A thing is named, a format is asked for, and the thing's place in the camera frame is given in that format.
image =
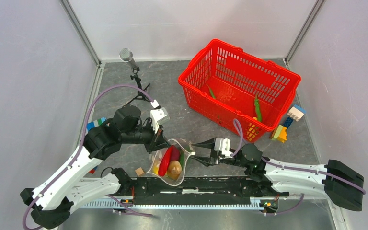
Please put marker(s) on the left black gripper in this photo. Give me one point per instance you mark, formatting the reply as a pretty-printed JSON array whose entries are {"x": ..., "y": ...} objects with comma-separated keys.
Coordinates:
[{"x": 158, "y": 141}]

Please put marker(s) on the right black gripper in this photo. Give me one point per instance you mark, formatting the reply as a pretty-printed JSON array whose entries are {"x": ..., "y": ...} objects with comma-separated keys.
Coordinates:
[{"x": 214, "y": 158}]

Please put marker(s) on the purple toy vegetable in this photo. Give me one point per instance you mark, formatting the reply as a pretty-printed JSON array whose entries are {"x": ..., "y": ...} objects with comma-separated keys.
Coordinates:
[{"x": 175, "y": 153}]

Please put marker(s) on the red toy pepper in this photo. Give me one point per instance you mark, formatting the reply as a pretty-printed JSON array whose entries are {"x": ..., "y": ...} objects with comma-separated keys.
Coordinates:
[{"x": 165, "y": 162}]

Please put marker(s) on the polka dot zip bag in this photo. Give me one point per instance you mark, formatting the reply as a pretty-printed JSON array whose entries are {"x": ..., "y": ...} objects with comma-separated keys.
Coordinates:
[{"x": 184, "y": 146}]

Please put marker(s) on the green toy cucumber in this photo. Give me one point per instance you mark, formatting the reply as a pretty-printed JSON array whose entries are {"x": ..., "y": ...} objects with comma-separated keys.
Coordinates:
[{"x": 182, "y": 159}]

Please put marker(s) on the yellow toy pepper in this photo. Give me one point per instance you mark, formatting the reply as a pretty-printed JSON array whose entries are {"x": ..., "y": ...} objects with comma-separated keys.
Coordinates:
[{"x": 155, "y": 167}]

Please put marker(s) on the brown round toy mushroom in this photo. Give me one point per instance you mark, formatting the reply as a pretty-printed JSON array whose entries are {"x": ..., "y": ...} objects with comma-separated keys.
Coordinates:
[{"x": 174, "y": 170}]

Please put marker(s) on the red plastic basket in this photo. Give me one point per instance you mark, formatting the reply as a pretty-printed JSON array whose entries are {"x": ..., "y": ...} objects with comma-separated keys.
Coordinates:
[{"x": 235, "y": 78}]

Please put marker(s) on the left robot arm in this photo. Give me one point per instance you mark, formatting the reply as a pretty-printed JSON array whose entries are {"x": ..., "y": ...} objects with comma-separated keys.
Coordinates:
[{"x": 56, "y": 199}]

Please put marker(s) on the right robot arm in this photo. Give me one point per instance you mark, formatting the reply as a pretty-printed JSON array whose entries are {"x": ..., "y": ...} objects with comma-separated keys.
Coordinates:
[{"x": 334, "y": 180}]

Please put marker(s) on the small wooden cube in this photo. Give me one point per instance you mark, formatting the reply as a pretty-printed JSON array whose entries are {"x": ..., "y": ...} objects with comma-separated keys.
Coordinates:
[{"x": 140, "y": 172}]

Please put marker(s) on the black tripod stand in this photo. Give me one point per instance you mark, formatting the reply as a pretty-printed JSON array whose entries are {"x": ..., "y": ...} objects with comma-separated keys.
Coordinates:
[{"x": 140, "y": 95}]

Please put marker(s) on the long green chili pepper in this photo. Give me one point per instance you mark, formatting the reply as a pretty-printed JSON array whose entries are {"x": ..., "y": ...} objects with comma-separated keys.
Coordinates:
[{"x": 211, "y": 92}]

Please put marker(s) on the small green pepper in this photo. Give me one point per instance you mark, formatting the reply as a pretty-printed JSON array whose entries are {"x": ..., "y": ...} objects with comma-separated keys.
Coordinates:
[{"x": 257, "y": 108}]

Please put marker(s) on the blue green toy blocks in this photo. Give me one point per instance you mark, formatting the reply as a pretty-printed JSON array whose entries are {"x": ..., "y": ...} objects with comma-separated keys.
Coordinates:
[{"x": 95, "y": 123}]

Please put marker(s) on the yellow green toy blocks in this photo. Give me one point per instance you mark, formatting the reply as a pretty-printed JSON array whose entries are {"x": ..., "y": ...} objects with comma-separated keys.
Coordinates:
[{"x": 280, "y": 134}]

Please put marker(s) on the red blue small block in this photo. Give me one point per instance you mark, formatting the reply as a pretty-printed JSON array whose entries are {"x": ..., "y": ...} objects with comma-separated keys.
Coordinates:
[{"x": 92, "y": 171}]

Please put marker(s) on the silver microphone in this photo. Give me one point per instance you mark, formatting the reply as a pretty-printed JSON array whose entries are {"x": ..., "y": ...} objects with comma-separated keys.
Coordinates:
[{"x": 126, "y": 55}]

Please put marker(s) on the white blue toy block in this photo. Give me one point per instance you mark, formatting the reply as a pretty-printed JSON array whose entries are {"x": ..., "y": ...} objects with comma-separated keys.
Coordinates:
[{"x": 296, "y": 112}]

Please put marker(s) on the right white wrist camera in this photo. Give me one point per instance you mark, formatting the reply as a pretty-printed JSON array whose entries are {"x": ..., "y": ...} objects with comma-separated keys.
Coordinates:
[{"x": 222, "y": 146}]

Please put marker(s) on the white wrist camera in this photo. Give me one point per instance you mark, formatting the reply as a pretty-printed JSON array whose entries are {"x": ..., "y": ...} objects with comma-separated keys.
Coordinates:
[
  {"x": 159, "y": 115},
  {"x": 222, "y": 146}
]

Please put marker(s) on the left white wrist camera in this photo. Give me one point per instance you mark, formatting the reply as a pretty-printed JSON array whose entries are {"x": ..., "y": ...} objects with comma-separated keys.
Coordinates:
[{"x": 159, "y": 115}]

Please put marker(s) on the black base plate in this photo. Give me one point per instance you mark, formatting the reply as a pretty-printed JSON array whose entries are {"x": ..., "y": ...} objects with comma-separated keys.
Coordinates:
[{"x": 232, "y": 190}]

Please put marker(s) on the white cable tray rail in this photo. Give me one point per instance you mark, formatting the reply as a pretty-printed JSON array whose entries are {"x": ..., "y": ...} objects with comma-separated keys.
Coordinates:
[{"x": 108, "y": 203}]

